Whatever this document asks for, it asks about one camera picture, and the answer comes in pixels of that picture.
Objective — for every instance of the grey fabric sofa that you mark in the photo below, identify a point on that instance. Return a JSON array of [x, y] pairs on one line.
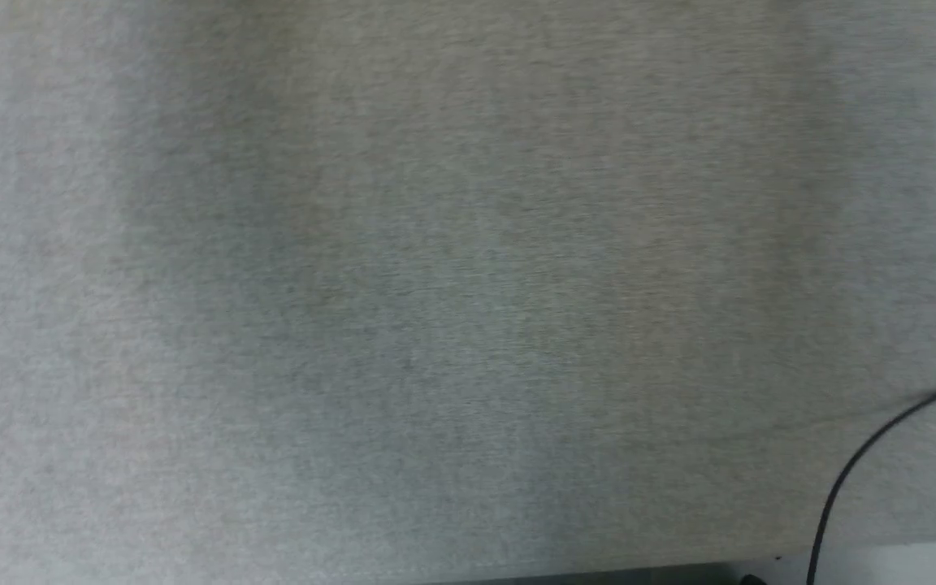
[[354, 284]]

